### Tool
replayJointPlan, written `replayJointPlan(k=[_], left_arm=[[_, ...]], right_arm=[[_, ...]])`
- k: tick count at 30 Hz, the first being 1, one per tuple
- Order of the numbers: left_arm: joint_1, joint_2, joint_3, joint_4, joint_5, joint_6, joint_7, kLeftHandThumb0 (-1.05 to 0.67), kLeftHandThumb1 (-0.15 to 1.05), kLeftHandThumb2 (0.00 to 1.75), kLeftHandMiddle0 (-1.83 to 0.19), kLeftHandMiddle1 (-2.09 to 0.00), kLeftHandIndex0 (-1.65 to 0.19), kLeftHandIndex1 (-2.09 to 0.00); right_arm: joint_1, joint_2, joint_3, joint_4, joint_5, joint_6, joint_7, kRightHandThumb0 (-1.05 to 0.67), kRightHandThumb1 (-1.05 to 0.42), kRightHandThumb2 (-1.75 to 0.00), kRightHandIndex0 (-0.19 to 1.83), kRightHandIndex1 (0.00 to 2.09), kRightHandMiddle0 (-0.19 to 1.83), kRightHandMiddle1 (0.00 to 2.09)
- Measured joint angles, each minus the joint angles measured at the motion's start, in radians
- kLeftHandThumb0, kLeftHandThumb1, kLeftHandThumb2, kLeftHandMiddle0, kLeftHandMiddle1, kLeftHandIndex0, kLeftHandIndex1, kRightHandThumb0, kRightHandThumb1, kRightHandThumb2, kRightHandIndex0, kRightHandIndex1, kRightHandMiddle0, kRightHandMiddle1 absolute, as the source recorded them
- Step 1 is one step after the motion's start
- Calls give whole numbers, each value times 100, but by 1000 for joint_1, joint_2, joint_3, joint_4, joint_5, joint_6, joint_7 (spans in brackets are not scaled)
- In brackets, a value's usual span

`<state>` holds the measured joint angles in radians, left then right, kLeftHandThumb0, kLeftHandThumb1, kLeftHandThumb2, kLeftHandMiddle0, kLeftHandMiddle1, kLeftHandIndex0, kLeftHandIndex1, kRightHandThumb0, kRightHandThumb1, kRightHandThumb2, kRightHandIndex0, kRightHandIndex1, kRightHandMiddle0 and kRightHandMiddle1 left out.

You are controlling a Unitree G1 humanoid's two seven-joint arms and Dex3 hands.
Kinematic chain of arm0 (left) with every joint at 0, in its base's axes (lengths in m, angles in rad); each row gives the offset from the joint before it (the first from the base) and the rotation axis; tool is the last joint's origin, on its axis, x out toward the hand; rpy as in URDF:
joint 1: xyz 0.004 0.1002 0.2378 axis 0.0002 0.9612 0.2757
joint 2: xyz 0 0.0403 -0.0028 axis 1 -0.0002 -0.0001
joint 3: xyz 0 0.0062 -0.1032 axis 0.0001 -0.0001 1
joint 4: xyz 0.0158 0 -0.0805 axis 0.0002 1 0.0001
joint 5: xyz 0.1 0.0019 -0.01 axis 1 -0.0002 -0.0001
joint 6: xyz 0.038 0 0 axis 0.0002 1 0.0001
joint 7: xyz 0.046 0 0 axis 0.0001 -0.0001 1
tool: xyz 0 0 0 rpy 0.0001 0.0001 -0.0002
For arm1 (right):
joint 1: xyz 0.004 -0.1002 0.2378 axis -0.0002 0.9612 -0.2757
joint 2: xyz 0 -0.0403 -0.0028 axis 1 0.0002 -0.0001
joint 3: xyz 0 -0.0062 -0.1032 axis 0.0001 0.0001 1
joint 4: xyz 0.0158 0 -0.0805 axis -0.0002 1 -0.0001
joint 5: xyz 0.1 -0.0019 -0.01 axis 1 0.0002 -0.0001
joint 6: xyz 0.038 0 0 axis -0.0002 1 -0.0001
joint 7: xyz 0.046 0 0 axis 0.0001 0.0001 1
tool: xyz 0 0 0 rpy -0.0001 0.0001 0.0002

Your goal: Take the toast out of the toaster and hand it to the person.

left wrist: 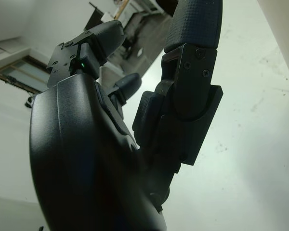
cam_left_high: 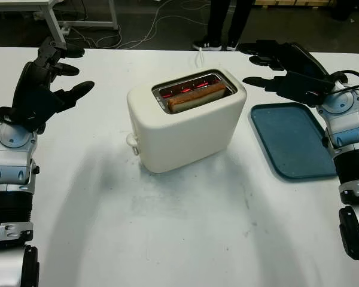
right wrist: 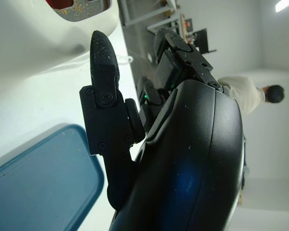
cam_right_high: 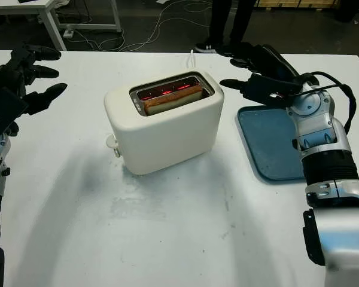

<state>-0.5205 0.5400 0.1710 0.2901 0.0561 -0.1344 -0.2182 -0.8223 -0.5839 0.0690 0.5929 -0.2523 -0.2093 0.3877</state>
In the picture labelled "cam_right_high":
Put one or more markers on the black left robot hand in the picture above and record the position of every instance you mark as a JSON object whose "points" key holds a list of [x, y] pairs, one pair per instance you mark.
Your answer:
{"points": [[9, 77]]}

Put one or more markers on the toast slice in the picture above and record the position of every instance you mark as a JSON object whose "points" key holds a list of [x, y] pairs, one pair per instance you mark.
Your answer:
{"points": [[173, 103]]}

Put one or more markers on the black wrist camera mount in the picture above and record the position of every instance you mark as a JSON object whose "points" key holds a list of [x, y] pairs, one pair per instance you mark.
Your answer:
{"points": [[269, 89], [3, 110]]}

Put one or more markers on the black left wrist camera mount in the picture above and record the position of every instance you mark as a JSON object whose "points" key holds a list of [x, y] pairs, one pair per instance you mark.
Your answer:
{"points": [[3, 110]]}

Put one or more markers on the white two-slot toaster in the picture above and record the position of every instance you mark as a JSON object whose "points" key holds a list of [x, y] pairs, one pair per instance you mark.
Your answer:
{"points": [[167, 140]]}

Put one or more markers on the person in black trousers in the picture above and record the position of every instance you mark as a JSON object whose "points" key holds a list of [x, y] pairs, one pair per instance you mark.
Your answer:
{"points": [[218, 21]]}

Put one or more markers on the white metal-frame desk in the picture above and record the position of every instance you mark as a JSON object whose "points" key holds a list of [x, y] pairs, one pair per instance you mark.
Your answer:
{"points": [[52, 27]]}

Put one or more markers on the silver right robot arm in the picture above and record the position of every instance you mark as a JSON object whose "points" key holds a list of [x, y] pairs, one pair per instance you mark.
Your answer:
{"points": [[317, 125]]}

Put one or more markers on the wooden pallet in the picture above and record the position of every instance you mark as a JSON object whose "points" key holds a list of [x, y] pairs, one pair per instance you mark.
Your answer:
{"points": [[287, 3]]}

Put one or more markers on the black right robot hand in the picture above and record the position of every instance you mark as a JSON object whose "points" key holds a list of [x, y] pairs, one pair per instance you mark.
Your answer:
{"points": [[275, 64]]}

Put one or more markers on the black bulky object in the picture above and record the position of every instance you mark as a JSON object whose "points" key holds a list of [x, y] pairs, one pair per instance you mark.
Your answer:
{"points": [[348, 10]]}

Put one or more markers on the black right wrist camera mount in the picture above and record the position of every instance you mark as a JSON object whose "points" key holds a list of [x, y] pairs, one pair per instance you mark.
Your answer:
{"points": [[269, 89]]}

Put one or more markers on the white power strip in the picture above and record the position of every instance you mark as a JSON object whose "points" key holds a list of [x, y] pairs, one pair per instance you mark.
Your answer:
{"points": [[68, 33]]}

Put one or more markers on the blue plastic tray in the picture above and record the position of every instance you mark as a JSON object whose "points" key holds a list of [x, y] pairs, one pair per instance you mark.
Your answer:
{"points": [[263, 143]]}

